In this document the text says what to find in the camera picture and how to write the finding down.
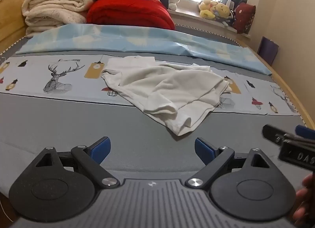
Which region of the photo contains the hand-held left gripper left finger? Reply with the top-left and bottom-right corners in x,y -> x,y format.
36,136 -> 121,189

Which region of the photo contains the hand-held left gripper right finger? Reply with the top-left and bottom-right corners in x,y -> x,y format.
185,137 -> 271,189

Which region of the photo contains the red folded quilt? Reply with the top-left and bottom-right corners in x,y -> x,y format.
86,0 -> 176,31

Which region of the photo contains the dark red cushion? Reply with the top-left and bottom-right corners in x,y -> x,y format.
233,2 -> 256,34

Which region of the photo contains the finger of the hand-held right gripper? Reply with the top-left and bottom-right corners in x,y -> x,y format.
263,125 -> 296,145
295,125 -> 315,141

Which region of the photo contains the light blue patterned sheet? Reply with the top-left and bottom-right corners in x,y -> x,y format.
15,23 -> 273,76

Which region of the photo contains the white window sill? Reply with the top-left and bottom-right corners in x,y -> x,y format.
170,9 -> 251,36

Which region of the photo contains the round yellow plush toy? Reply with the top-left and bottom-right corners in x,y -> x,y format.
215,3 -> 232,19

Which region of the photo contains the white t-shirt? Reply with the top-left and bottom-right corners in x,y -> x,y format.
101,56 -> 233,137

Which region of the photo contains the deer printed cloth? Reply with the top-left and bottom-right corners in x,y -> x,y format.
0,54 -> 299,116

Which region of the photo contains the person's right hand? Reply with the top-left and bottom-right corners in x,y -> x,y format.
293,172 -> 315,222

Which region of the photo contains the purple board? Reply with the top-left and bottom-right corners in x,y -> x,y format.
257,36 -> 280,66

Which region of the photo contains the cream folded blanket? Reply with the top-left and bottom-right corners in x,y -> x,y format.
22,0 -> 95,38

